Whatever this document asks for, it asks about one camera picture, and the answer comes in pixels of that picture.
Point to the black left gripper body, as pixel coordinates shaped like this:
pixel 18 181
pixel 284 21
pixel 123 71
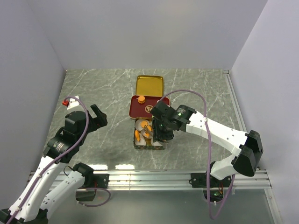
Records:
pixel 88 129

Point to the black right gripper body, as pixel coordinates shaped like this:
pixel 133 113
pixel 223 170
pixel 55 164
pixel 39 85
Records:
pixel 161 130

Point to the orange fish cookie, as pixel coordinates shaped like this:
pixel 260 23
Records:
pixel 137 135
pixel 148 131

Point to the orange round waffle cookie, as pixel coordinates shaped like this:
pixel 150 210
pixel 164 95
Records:
pixel 143 124

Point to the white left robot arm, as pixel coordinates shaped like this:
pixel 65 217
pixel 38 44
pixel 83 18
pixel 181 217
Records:
pixel 37 202

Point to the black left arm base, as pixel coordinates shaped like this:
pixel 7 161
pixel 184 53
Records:
pixel 92 186

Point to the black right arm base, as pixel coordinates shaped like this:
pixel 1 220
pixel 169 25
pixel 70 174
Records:
pixel 198 180

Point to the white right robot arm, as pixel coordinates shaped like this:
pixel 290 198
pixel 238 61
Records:
pixel 245 147

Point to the white paper cup bottom-right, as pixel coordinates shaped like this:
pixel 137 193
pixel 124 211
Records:
pixel 156 144

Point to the white paper cup centre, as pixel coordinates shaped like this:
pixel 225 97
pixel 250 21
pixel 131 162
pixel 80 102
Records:
pixel 147 133

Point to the green gold cookie tin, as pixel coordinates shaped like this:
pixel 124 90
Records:
pixel 148 145

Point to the white paper cup bottom-left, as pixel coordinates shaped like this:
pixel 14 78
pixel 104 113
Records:
pixel 141 143

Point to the white paper cup top-left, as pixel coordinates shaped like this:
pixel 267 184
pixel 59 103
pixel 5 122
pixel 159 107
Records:
pixel 137 124

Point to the red rectangular tray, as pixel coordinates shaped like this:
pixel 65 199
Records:
pixel 142 110

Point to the round orange sandwich cookie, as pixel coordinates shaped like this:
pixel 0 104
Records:
pixel 141 99

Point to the gold tin lid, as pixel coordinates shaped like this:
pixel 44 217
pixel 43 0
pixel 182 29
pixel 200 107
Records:
pixel 147 85

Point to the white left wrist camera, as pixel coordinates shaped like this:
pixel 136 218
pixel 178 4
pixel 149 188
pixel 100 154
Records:
pixel 71 103

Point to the aluminium mounting rail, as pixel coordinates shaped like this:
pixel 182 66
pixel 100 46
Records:
pixel 172 180

